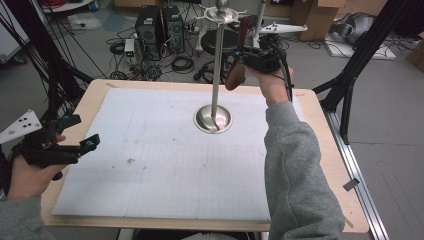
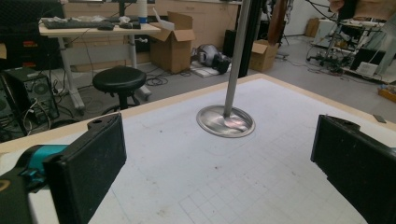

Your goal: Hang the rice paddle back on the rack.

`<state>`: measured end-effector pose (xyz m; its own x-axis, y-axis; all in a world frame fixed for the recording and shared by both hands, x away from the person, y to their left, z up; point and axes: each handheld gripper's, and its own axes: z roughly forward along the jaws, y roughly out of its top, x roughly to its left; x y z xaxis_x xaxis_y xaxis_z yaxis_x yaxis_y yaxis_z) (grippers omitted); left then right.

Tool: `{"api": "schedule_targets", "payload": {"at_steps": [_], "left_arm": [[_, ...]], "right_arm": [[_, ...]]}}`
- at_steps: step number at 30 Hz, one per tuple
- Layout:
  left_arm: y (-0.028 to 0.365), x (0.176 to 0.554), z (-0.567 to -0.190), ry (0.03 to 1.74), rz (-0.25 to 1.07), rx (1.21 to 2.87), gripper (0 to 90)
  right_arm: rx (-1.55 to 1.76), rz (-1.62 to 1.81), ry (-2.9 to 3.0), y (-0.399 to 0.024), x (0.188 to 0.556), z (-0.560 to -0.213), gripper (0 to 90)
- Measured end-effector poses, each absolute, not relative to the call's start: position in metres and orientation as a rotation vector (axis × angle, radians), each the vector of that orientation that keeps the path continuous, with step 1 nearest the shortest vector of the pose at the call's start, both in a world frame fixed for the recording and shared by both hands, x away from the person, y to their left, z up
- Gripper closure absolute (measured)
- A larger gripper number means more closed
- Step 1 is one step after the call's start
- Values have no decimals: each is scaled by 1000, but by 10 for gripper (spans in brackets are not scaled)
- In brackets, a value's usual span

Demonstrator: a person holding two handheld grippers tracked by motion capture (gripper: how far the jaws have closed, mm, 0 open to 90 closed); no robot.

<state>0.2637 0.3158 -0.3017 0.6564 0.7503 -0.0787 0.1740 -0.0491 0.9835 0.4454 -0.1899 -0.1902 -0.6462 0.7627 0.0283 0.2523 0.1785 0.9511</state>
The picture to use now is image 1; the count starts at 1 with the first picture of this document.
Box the black round stool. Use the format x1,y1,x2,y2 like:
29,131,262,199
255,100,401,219
193,29,247,85

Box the person's left hand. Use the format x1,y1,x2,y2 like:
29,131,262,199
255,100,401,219
6,134,68,202

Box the black frame struts with cables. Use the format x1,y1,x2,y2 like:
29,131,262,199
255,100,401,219
0,0,94,121

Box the white metal stand leg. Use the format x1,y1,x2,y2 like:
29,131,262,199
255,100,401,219
251,0,268,49

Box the person's right hand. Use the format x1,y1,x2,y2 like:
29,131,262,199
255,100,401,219
248,64,295,108

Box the aluminium rail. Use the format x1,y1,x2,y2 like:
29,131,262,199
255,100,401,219
322,108,389,240

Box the small white box green light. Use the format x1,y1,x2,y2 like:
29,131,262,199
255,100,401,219
124,38,136,64

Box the grey bag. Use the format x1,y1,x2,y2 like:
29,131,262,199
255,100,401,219
329,12,376,46

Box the white flat board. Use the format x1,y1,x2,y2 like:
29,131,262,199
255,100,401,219
324,34,398,61

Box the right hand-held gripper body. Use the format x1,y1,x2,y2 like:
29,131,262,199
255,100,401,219
241,22,308,74

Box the brown wooden spoon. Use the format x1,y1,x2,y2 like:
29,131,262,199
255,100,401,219
224,16,251,92

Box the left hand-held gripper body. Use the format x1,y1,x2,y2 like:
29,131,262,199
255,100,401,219
0,109,83,198

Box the large cardboard box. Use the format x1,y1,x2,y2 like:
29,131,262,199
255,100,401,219
289,0,348,42

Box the grey tape tag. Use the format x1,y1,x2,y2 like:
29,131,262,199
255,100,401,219
343,178,361,192

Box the black coiled cable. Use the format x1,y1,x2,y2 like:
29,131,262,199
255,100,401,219
171,55,195,75

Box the steel utensil stand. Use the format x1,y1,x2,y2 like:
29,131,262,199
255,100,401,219
193,0,248,135

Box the black computer tower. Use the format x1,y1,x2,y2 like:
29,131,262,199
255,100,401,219
134,5,164,61
161,5,185,54

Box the small cardboard box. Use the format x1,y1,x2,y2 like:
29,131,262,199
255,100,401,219
406,31,424,73

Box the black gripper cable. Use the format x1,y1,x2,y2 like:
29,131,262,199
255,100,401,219
273,44,294,103

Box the white grid mat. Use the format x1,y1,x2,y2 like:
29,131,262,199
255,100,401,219
52,87,306,222

